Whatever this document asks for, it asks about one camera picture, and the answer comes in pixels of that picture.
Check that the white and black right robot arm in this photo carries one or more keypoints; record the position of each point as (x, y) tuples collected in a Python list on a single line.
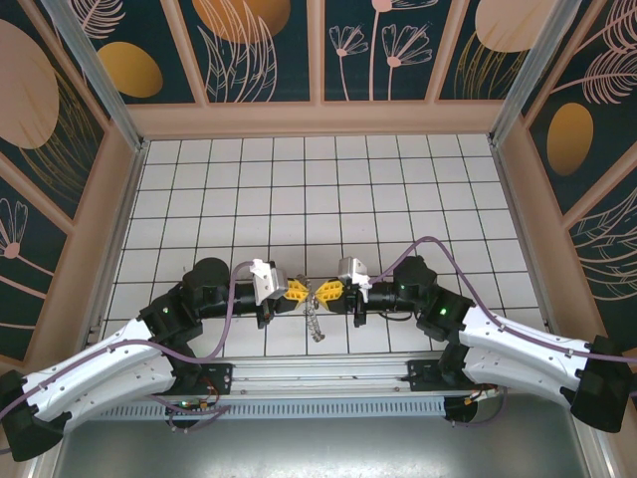
[(522, 348)]

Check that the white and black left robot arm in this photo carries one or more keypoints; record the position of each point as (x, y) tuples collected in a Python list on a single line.
[(99, 373)]

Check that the metal disc with split rings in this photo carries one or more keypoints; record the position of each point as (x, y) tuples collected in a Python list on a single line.
[(314, 323)]

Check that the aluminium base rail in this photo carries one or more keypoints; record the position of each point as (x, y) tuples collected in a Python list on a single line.
[(318, 373)]

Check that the aluminium frame post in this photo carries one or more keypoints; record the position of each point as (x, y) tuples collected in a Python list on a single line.
[(530, 74), (97, 74)]

